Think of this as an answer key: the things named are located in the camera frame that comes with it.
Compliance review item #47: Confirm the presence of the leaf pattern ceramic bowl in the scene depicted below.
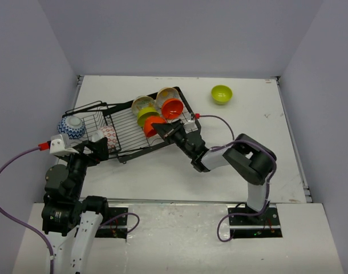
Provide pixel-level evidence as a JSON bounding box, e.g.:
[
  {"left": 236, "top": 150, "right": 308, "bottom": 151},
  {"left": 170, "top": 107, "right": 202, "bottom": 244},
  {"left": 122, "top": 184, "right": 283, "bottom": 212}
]
[{"left": 131, "top": 96, "right": 155, "bottom": 116}]

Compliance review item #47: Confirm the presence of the yellow blue pattern ceramic bowl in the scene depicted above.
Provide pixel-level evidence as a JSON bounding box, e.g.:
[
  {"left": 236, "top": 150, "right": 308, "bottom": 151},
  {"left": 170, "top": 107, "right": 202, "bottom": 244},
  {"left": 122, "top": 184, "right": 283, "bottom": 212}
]
[{"left": 156, "top": 87, "right": 179, "bottom": 107}]

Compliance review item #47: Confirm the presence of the orange bowl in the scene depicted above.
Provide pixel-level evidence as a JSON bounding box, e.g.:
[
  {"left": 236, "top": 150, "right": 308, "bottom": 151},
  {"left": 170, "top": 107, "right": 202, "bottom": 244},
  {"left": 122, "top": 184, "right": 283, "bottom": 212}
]
[
  {"left": 143, "top": 116, "right": 167, "bottom": 138},
  {"left": 161, "top": 98, "right": 184, "bottom": 119}
]

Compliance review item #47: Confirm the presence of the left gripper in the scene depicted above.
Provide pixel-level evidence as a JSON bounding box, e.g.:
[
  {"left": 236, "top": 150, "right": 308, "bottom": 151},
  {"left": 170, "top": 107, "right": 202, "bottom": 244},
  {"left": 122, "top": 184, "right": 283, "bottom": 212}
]
[{"left": 59, "top": 136, "right": 108, "bottom": 198}]

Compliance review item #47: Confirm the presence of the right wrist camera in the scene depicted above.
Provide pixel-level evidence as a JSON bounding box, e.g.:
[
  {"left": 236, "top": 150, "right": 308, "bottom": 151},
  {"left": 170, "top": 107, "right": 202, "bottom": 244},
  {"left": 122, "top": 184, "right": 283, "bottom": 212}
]
[{"left": 184, "top": 120, "right": 198, "bottom": 132}]

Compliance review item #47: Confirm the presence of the black wire dish rack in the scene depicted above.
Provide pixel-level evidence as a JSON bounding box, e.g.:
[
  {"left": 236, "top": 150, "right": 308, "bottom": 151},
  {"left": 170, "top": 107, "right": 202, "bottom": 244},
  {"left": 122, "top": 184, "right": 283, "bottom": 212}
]
[{"left": 62, "top": 87, "right": 201, "bottom": 163}]

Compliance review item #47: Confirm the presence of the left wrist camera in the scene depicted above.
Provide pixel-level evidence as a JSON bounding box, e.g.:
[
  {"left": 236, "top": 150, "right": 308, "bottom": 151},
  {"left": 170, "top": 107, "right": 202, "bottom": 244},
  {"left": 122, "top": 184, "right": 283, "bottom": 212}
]
[{"left": 50, "top": 133, "right": 78, "bottom": 156}]

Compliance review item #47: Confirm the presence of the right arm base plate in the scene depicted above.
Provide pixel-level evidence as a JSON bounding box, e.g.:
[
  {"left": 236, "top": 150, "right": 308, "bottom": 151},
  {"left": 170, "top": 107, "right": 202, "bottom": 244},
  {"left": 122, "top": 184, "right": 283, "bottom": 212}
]
[{"left": 228, "top": 205, "right": 282, "bottom": 239}]

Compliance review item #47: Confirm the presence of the red white pattern bowl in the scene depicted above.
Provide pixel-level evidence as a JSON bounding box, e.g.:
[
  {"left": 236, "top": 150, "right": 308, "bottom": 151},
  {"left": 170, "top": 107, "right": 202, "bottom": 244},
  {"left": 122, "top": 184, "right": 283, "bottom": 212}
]
[{"left": 91, "top": 126, "right": 118, "bottom": 152}]

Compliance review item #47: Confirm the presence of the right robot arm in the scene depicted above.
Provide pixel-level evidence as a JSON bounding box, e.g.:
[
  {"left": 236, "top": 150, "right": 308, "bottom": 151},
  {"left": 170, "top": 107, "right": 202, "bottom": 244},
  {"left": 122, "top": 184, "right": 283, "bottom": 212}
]
[{"left": 152, "top": 120, "right": 277, "bottom": 224}]

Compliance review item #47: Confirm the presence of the blue white pattern bowl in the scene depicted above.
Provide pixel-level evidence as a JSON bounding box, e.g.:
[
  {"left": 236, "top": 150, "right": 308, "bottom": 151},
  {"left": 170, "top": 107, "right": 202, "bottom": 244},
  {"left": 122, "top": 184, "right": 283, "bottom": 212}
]
[{"left": 57, "top": 115, "right": 86, "bottom": 139}]

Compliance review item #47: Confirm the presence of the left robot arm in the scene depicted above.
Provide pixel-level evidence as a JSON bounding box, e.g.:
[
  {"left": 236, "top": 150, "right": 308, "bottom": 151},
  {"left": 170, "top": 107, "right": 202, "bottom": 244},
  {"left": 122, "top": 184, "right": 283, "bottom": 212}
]
[{"left": 40, "top": 134, "right": 110, "bottom": 273}]

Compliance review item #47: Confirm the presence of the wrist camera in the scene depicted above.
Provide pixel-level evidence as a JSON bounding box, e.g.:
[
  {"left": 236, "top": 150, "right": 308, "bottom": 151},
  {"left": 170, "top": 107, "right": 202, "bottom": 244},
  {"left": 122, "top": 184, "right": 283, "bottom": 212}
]
[
  {"left": 50, "top": 133, "right": 78, "bottom": 156},
  {"left": 184, "top": 120, "right": 198, "bottom": 132}
]

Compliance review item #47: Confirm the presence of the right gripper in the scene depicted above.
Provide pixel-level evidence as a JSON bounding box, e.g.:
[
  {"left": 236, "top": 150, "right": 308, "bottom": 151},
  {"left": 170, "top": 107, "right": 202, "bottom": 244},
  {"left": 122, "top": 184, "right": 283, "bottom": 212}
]
[{"left": 152, "top": 119, "right": 195, "bottom": 158}]

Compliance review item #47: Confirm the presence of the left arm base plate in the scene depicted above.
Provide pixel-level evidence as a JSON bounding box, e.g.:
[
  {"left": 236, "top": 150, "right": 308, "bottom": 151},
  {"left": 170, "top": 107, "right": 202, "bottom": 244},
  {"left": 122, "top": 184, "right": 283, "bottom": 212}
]
[{"left": 95, "top": 206, "right": 140, "bottom": 240}]

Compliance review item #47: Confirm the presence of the green bowl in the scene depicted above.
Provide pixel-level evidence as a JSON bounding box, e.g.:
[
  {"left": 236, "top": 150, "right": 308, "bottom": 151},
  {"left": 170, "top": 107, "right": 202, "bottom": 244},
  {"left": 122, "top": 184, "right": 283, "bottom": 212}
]
[
  {"left": 211, "top": 85, "right": 233, "bottom": 105},
  {"left": 137, "top": 107, "right": 160, "bottom": 127}
]

